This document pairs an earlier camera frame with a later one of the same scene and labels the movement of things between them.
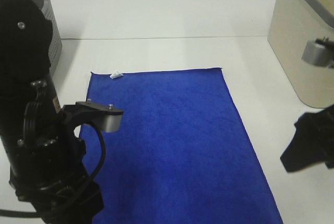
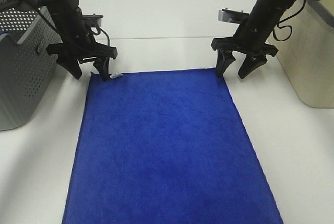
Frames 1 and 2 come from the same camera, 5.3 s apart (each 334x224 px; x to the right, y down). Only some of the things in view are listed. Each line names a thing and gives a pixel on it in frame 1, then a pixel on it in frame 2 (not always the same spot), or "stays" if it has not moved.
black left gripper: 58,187 -> 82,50
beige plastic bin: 303,10 stays
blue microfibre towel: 182,156 stays
